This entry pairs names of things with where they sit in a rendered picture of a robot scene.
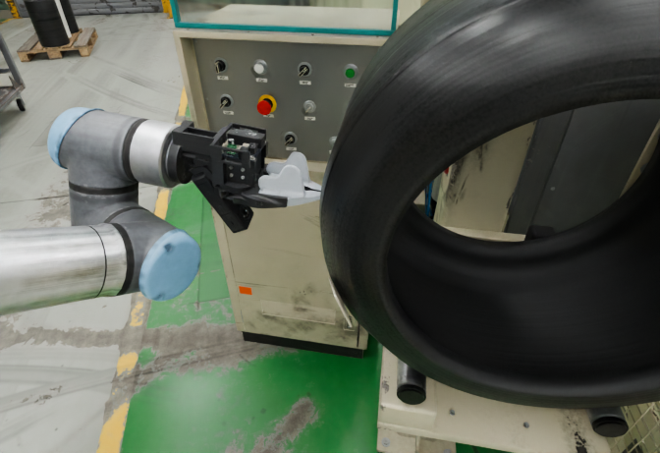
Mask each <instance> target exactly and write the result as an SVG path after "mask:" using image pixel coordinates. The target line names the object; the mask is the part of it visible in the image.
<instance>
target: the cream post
mask: <svg viewBox="0 0 660 453"><path fill-rule="evenodd" d="M536 122H537V120H536V121H533V122H530V123H528V124H525V125H523V126H520V127H518V128H515V129H513V130H511V131H509V132H507V133H505V134H503V135H501V136H499V137H497V138H495V139H493V140H491V141H489V142H486V143H484V144H483V145H481V146H479V147H478V148H476V149H474V150H473V151H471V152H469V153H468V154H466V155H465V156H463V157H462V158H461V159H459V160H458V161H456V162H455V163H454V164H452V165H451V166H450V167H449V172H448V174H445V173H444V171H443V173H442V178H441V184H440V190H439V196H438V200H437V204H436V209H435V214H434V219H433V221H435V222H436V223H438V224H439V225H441V226H444V227H454V228H464V229H472V230H482V231H491V232H501V231H502V228H503V225H504V222H505V219H506V216H507V213H508V210H509V207H510V204H511V201H512V197H513V194H514V191H515V188H516V185H517V182H518V179H519V176H520V173H521V171H522V168H523V162H524V159H525V156H526V153H527V150H528V147H529V144H530V141H531V138H532V135H533V132H534V129H535V126H536Z"/></svg>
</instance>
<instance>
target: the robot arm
mask: <svg viewBox="0 0 660 453"><path fill-rule="evenodd" d="M241 128H245V129H251V130H256V131H258V133H256V132H251V131H245V130H241ZM228 130H230V131H229V132H228V133H227V131H228ZM226 133H227V137H226ZM47 146H48V152H49V154H50V156H51V159H52V160H53V161H54V162H55V163H56V164H57V165H58V166H59V167H61V168H63V169H68V179H69V197H70V213H71V226H70V227H48V228H26V229H5V230H0V316H3V315H8V314H13V313H19V312H24V311H33V310H39V309H44V308H49V307H54V306H60V305H65V304H69V303H74V302H80V301H85V300H90V299H95V298H101V297H103V298H110V297H116V296H122V295H127V294H131V293H136V292H141V293H142V294H143V295H144V296H145V297H146V298H148V299H149V300H153V301H159V302H161V301H167V300H171V299H173V298H175V297H177V296H178V295H180V294H181V293H183V292H184V291H185V290H186V289H187V288H188V287H189V286H190V285H191V283H192V282H193V280H194V278H195V277H196V275H197V272H198V270H199V266H200V261H201V252H200V248H199V245H198V243H197V242H196V240H195V239H193V238H192V237H191V236H189V234H188V233H187V232H186V231H185V230H182V229H178V228H177V227H175V226H173V225H172V224H170V223H168V222H167V221H165V220H163V219H162V218H160V217H158V216H157V215H155V214H153V213H152V212H150V211H149V210H147V209H146V208H144V207H142V206H140V205H139V204H138V182H140V183H144V184H148V185H153V186H158V187H163V188H168V189H171V188H174V187H176V186H177V185H179V184H187V183H188V182H190V181H191V180H192V181H193V183H194V184H195V185H196V186H197V188H198V189H199V190H200V192H201V193H202V194H203V195H204V197H205V198H206V199H207V200H208V202H209V203H210V204H211V206H212V207H213V208H214V209H215V211H216V212H217V213H218V214H219V216H220V217H221V218H222V220H223V221H224V222H225V223H226V225H227V226H228V227H229V229H230V230H231V231H232V232H233V233H238V232H241V231H245V230H247V229H248V226H249V223H250V221H251V220H252V217H253V211H252V209H251V207H254V208H280V207H287V206H293V205H299V204H304V203H308V202H312V201H316V200H319V199H320V193H321V186H320V185H318V184H317V183H315V182H313V181H311V180H310V178H309V173H308V168H307V163H306V158H305V156H304V155H303V154H302V153H300V152H293V153H291V155H290V156H289V158H288V159H287V161H286V162H277V161H272V162H270V163H265V157H266V156H267V154H268V142H267V141H266V129H262V128H257V127H253V126H247V125H242V124H237V123H230V124H229V125H228V126H227V127H223V128H222V129H221V130H220V131H219V132H213V131H208V130H204V129H198V128H195V127H194V123H193V121H189V120H184V121H183V122H182V123H181V125H177V124H172V123H167V122H161V121H156V120H149V119H144V118H140V117H134V116H129V115H124V114H118V113H113V112H108V111H104V110H103V109H100V108H92V109H90V108H83V107H75V108H71V109H68V110H66V111H65V112H63V113H62V114H60V115H59V116H58V117H57V119H56V120H55V121H54V123H53V125H52V126H51V129H50V131H49V135H48V141H47Z"/></svg>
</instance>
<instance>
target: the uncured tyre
mask: <svg viewBox="0 0 660 453"><path fill-rule="evenodd" d="M638 99H660V0H429V1H428V2H426V3H425V4H424V5H423V6H421V7H420V8H419V9H418V10H416V11H415V12H414V13H413V14H412V15H411V16H410V17H408V18H407V19H406V20H405V21H404V22H403V23H402V24H401V25H400V26H399V27H398V28H397V29H396V30H395V31H394V32H393V33H392V34H391V36H390V37H389V38H388V39H387V40H386V41H385V43H384V44H383V45H382V46H381V47H380V49H379V50H378V51H377V53H376V54H375V55H374V57H373V58H372V60H371V61H370V63H369V64H368V66H367V67H366V69H365V71H364V72H363V74H362V76H361V77H360V79H359V81H358V83H357V86H356V88H355V90H354V93H353V95H352V97H351V100H350V102H349V105H348V108H347V110H346V113H345V116H344V119H343V122H342V124H341V127H340V130H339V133H338V135H337V137H336V140H335V143H334V145H333V148H332V151H331V154H330V156H329V159H328V162H327V166H326V169H325V173H324V177H323V181H322V187H321V193H320V204H319V222H320V232H321V240H322V248H323V253H324V258H325V262H326V266H327V269H328V272H329V275H330V277H331V279H332V281H333V283H334V285H335V287H336V289H337V291H338V293H339V295H340V297H341V299H342V301H343V303H344V304H345V306H346V307H347V309H348V310H349V311H350V313H351V314H352V315H353V317H354V318H355V319H356V320H357V321H358V323H359V324H360V325H361V326H362V327H363V328H364V329H365V330H366V331H367V332H368V333H369V334H371V335H372V336H373V337H374V338H375V339H376V340H377V341H378V342H380V343H381V344H382V345H383V346H384V347H385V348H386V349H387V350H389V351H390V352H391V353H392V354H393V355H395V356H396V357H397V358H398V359H400V360H401V361H402V362H404V363H405V364H407V365H408V366H410V367H411V368H414V369H415V370H417V371H419V372H420V373H422V374H424V375H426V376H428V377H430V378H432V379H434V380H436V381H438V382H440V383H443V384H445V385H447V386H450V387H452V388H455V389H458V390H461V391H464V392H466V393H469V394H472V395H475V396H479V397H483V398H487V399H491V400H495V401H500V402H505V403H511V404H517V405H524V406H531V407H541V408H556V409H597V408H612V407H623V406H631V405H638V404H645V403H651V402H657V401H660V136H659V140H658V143H657V145H656V147H655V150H654V152H653V154H652V156H651V158H650V160H649V162H648V163H647V165H646V167H645V168H644V170H643V171H642V173H641V174H640V176H639V177H638V178H637V180H636V181H635V182H634V183H633V184H632V186H631V187H630V188H629V189H628V190H627V191H626V192H625V193H624V194H623V195H622V196H621V197H620V198H618V199H617V200H616V201H615V202H614V203H612V204H611V205H610V206H609V207H607V208H606V209H605V210H603V211H602V212H600V213H599V214H597V215H595V216H594V217H592V218H590V219H589V220H587V221H585V222H583V223H581V224H579V225H578V226H576V227H573V228H571V229H569V230H566V231H563V232H561V233H558V234H554V235H551V236H547V237H543V238H539V239H534V240H527V241H518V242H493V241H484V240H478V239H474V238H470V237H467V236H463V235H460V234H458V233H455V232H453V231H451V230H448V229H446V228H444V227H443V226H441V225H439V224H438V223H436V222H435V221H433V220H432V219H430V218H429V217H428V216H427V215H425V214H424V213H423V212H422V211H421V210H420V209H419V208H418V207H417V206H416V204H415V203H414V201H415V199H416V198H417V197H418V196H419V195H420V193H421V192H422V191H423V190H424V189H425V188H426V187H427V186H428V185H429V184H430V183H431V182H432V181H433V180H434V179H435V178H436V177H438V176H439V175H440V174H441V173H442V172H443V171H445V170H446V169H447V168H448V167H450V166H451V165H452V164H454V163H455V162H456V161H458V160H459V159H461V158H462V157H463V156H465V155H466V154H468V153H469V152H471V151H473V150H474V149H476V148H478V147H479V146H481V145H483V144H484V143H486V142H489V141H491V140H493V139H495V138H497V137H499V136H501V135H503V134H505V133H507V132H509V131H511V130H513V129H515V128H518V127H520V126H523V125H525V124H528V123H530V122H533V121H536V120H539V119H542V118H545V117H548V116H551V115H555V114H558V113H562V112H565V111H569V110H573V109H577V108H581V107H586V106H591V105H596V104H602V103H609V102H616V101H625V100H638Z"/></svg>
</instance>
